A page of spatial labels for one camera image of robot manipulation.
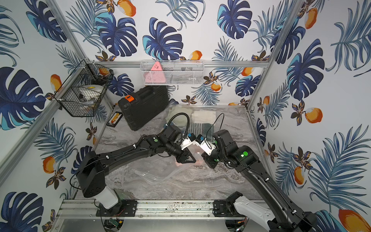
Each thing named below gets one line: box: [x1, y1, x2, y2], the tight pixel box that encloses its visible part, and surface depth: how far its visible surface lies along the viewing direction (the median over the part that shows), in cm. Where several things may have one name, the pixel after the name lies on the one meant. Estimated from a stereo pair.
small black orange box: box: [106, 111, 124, 128], surface depth 113 cm
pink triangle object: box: [143, 60, 167, 84], surface depth 92 cm
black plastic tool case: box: [117, 85, 170, 131], surface depth 96 cm
